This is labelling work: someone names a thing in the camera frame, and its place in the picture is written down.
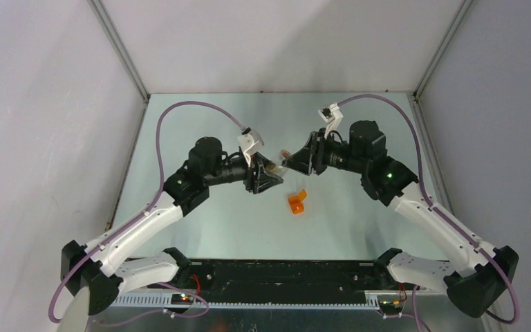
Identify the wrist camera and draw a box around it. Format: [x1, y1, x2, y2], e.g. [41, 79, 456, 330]
[237, 127, 264, 166]
[318, 103, 344, 138]

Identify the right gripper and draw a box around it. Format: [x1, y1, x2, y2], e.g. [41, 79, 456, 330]
[283, 127, 367, 176]

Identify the clear pill bottle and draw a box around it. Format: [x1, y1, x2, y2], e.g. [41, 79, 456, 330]
[265, 158, 288, 178]

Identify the orange pill organizer box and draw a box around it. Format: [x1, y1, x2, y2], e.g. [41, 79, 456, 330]
[287, 189, 308, 215]

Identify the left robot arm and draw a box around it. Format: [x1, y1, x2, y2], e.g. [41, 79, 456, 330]
[61, 137, 283, 315]

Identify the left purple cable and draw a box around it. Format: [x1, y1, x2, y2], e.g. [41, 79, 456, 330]
[48, 100, 248, 324]

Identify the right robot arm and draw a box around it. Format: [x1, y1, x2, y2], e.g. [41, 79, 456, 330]
[282, 120, 519, 318]

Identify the purple cable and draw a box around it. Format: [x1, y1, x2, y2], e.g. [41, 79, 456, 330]
[336, 93, 521, 325]
[48, 100, 248, 324]

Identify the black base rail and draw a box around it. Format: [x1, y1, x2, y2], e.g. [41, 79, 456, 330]
[109, 259, 449, 308]

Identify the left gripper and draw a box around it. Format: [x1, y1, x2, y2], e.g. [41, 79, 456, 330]
[205, 152, 283, 194]

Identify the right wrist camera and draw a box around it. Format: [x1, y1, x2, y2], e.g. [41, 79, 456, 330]
[318, 103, 344, 138]

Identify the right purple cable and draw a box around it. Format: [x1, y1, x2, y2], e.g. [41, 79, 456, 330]
[336, 93, 521, 325]

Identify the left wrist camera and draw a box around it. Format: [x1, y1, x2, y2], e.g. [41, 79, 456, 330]
[237, 127, 264, 166]

